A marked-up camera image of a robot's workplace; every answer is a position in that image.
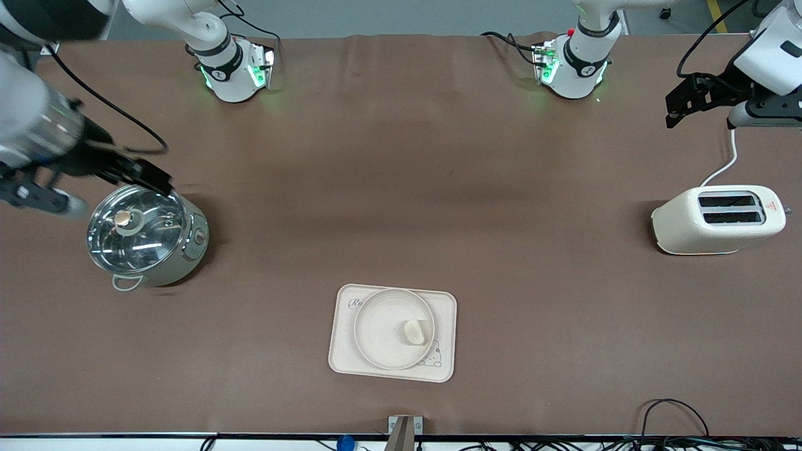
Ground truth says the round beige plate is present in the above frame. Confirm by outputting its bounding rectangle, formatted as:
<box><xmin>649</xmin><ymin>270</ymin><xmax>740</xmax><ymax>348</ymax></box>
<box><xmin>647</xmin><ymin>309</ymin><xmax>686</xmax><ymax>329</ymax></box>
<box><xmin>353</xmin><ymin>288</ymin><xmax>436</xmax><ymax>371</ymax></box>

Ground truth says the beige rabbit print tray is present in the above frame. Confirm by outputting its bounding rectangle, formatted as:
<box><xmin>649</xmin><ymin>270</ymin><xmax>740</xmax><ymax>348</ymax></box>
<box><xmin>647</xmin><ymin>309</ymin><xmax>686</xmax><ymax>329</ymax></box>
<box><xmin>328</xmin><ymin>284</ymin><xmax>457</xmax><ymax>383</ymax></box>

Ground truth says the glass pot lid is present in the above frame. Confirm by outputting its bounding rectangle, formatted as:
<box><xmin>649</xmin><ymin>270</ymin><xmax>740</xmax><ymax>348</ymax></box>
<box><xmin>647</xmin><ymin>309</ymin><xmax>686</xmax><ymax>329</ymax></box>
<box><xmin>86</xmin><ymin>182</ymin><xmax>189</xmax><ymax>274</ymax></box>

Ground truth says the steel electric cooking pot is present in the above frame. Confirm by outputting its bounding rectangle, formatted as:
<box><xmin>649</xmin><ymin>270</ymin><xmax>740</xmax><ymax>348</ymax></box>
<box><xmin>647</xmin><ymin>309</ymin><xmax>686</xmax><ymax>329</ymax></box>
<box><xmin>86</xmin><ymin>174</ymin><xmax>210</xmax><ymax>293</ymax></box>

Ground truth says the cream two-slot toaster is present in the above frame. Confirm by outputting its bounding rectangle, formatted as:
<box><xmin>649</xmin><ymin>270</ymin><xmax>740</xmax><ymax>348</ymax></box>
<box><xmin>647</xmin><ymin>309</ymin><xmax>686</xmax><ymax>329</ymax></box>
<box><xmin>651</xmin><ymin>185</ymin><xmax>792</xmax><ymax>256</ymax></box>

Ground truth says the brown table mat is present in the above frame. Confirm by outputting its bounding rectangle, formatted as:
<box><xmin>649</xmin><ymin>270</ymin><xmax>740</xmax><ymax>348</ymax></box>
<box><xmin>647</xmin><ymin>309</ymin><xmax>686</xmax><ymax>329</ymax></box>
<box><xmin>0</xmin><ymin>31</ymin><xmax>802</xmax><ymax>437</ymax></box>

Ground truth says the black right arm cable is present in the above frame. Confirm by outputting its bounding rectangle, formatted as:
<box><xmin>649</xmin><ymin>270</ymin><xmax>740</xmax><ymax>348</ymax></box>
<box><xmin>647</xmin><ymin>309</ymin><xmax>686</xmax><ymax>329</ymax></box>
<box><xmin>49</xmin><ymin>49</ymin><xmax>169</xmax><ymax>155</ymax></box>

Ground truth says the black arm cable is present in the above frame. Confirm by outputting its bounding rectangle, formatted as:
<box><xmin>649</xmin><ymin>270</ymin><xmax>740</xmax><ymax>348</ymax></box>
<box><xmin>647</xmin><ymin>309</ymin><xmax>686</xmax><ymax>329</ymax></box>
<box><xmin>49</xmin><ymin>49</ymin><xmax>169</xmax><ymax>155</ymax></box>
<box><xmin>676</xmin><ymin>0</ymin><xmax>754</xmax><ymax>80</ymax></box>

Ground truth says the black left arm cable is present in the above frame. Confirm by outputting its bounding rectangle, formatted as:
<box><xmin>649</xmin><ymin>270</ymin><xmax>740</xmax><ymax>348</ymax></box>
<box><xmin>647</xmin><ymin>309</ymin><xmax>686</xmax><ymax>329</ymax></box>
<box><xmin>676</xmin><ymin>0</ymin><xmax>754</xmax><ymax>80</ymax></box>

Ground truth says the white toaster power cable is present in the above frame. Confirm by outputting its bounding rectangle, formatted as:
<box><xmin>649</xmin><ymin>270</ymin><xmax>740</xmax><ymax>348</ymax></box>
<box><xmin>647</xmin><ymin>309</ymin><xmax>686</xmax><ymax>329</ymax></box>
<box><xmin>700</xmin><ymin>128</ymin><xmax>741</xmax><ymax>188</ymax></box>

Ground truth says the black right base cable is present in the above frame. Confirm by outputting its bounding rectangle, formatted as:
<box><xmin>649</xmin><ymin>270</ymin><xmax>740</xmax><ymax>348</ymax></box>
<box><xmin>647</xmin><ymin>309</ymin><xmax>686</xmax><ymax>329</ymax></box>
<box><xmin>185</xmin><ymin>0</ymin><xmax>281</xmax><ymax>57</ymax></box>

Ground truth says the black base cable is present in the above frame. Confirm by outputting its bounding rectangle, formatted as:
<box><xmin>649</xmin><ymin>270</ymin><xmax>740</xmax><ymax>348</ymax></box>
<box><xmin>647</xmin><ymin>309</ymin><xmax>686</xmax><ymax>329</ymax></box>
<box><xmin>481</xmin><ymin>31</ymin><xmax>541</xmax><ymax>67</ymax></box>
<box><xmin>185</xmin><ymin>0</ymin><xmax>281</xmax><ymax>57</ymax></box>

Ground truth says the black left base cable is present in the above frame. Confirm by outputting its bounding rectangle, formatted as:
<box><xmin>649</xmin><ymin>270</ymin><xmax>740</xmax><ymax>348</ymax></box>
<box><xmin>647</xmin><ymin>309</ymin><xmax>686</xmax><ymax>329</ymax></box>
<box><xmin>481</xmin><ymin>31</ymin><xmax>541</xmax><ymax>67</ymax></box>

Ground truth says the black looped floor cable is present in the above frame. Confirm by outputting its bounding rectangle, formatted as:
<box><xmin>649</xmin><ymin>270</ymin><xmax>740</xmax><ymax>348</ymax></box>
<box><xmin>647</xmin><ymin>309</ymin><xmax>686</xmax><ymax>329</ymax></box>
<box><xmin>638</xmin><ymin>398</ymin><xmax>711</xmax><ymax>451</ymax></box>

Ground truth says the grey metal clamp bracket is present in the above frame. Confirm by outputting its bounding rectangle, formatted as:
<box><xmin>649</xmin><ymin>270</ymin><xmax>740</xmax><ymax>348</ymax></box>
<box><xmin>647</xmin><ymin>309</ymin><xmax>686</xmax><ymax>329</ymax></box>
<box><xmin>388</xmin><ymin>415</ymin><xmax>424</xmax><ymax>451</ymax></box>

